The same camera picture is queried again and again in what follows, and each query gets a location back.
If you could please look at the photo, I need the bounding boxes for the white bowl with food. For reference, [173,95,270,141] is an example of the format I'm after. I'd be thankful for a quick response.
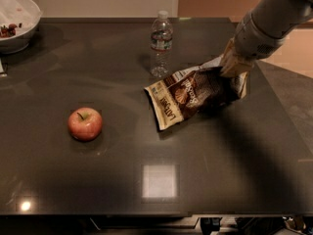
[0,0,42,54]

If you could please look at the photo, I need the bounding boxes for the brown Late July chip bag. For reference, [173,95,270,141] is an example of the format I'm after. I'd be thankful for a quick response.
[145,57,247,130]

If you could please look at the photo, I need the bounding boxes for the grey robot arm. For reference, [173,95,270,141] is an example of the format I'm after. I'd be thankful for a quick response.
[220,0,313,77]

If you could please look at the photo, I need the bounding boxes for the clear plastic water bottle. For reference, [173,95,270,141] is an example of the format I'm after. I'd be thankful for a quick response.
[150,11,173,77]

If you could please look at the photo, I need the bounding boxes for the red apple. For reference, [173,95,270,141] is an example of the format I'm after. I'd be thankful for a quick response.
[67,108,103,142]

